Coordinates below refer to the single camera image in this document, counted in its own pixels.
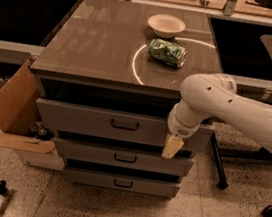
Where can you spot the open cardboard box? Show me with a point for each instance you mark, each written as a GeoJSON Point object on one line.
{"type": "Point", "coordinates": [18, 111]}

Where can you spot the grey bottom drawer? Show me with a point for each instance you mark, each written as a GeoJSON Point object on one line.
{"type": "Point", "coordinates": [105, 180]}

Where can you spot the grey middle drawer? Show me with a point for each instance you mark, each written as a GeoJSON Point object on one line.
{"type": "Point", "coordinates": [101, 154]}

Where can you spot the black drawer handle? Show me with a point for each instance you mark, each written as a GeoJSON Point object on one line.
{"type": "Point", "coordinates": [122, 183]}
{"type": "Point", "coordinates": [124, 158]}
{"type": "Point", "coordinates": [124, 125]}

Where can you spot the grey top drawer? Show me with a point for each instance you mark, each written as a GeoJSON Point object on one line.
{"type": "Point", "coordinates": [89, 120]}

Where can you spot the white bowl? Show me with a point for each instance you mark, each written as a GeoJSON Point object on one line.
{"type": "Point", "coordinates": [166, 26]}

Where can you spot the grey metal post right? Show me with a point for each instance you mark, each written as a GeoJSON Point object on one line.
{"type": "Point", "coordinates": [229, 7]}

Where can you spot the crushed green can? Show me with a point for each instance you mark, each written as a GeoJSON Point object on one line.
{"type": "Point", "coordinates": [167, 52]}

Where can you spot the cans inside cardboard box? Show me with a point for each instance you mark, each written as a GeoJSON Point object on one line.
{"type": "Point", "coordinates": [38, 129]}

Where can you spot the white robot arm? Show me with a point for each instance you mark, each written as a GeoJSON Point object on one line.
{"type": "Point", "coordinates": [204, 96]}

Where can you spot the grey drawer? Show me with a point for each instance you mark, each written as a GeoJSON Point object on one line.
{"type": "Point", "coordinates": [101, 154]}
{"type": "Point", "coordinates": [89, 120]}
{"type": "Point", "coordinates": [105, 180]}

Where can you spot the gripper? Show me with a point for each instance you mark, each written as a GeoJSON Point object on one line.
{"type": "Point", "coordinates": [181, 127]}

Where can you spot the grey drawer cabinet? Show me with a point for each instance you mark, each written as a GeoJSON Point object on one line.
{"type": "Point", "coordinates": [100, 58]}

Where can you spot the black middle drawer handle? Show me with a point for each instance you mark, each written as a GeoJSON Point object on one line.
{"type": "Point", "coordinates": [124, 158]}

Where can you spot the black bottom drawer handle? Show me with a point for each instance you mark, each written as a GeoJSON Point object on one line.
{"type": "Point", "coordinates": [122, 183]}

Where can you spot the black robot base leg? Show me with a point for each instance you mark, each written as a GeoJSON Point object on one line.
{"type": "Point", "coordinates": [262, 156]}

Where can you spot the black top drawer handle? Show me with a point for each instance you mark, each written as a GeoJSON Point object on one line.
{"type": "Point", "coordinates": [124, 125]}

